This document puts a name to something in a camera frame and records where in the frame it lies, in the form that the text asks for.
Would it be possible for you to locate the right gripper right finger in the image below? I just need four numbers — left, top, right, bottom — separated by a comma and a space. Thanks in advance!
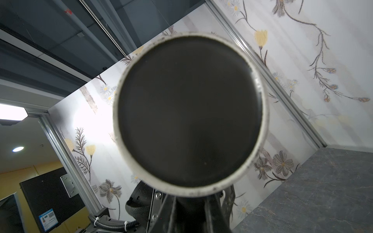
204, 195, 231, 233

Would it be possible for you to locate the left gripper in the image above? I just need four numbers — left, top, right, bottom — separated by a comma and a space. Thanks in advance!
125, 181, 163, 226

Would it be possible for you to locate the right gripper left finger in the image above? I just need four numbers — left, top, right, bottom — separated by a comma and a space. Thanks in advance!
148, 193, 176, 233

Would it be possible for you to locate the black mug white rim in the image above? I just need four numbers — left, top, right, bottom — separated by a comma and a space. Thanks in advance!
113, 32, 269, 233

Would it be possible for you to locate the black corrugated cable hose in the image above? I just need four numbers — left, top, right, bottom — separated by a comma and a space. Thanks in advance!
87, 214, 140, 233

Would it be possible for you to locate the black wall monitor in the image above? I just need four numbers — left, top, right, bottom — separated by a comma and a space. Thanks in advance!
19, 168, 85, 233

